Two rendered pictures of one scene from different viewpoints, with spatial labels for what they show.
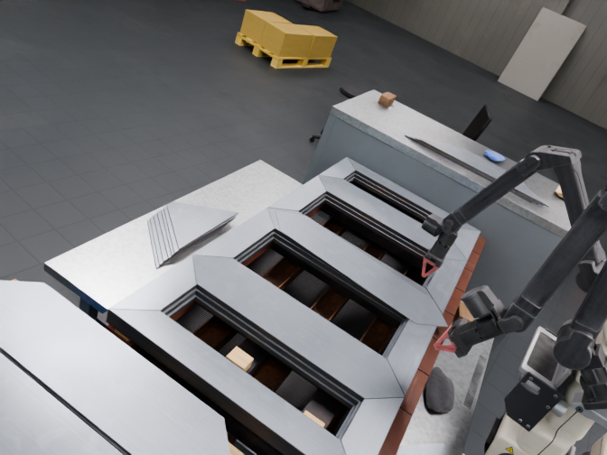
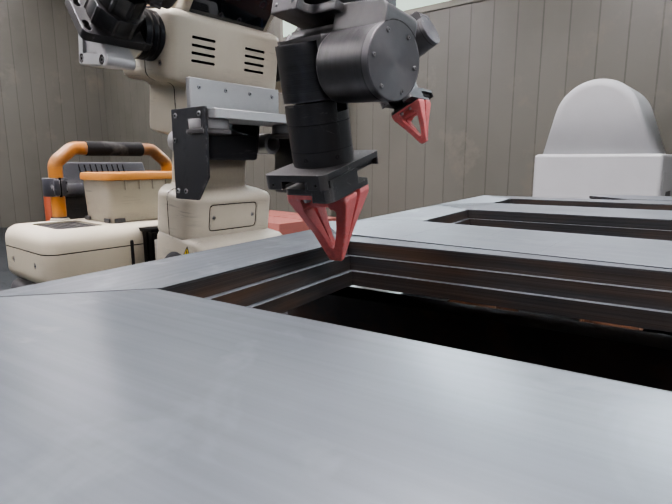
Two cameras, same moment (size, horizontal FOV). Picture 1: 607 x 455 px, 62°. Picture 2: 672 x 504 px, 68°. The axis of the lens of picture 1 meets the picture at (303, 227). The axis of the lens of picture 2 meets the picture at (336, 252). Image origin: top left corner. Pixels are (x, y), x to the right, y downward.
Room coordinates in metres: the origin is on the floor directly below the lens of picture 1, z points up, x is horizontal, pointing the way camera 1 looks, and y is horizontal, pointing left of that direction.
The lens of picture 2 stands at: (2.08, -0.35, 0.95)
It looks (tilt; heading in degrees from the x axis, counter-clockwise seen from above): 10 degrees down; 196
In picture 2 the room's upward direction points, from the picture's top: straight up
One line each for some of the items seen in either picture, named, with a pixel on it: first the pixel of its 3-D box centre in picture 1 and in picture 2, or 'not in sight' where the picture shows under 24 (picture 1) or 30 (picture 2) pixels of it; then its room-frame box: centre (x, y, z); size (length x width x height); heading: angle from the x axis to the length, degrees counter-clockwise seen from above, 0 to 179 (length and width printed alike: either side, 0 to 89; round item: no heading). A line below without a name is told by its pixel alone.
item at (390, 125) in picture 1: (460, 156); not in sight; (2.55, -0.61, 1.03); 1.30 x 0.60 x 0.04; 74
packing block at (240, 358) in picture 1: (238, 361); not in sight; (0.94, 0.02, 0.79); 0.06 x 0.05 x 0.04; 74
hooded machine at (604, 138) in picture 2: not in sight; (604, 198); (-1.52, 0.44, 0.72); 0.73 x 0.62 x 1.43; 66
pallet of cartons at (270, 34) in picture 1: (288, 40); not in sight; (6.82, 1.14, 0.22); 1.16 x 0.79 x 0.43; 154
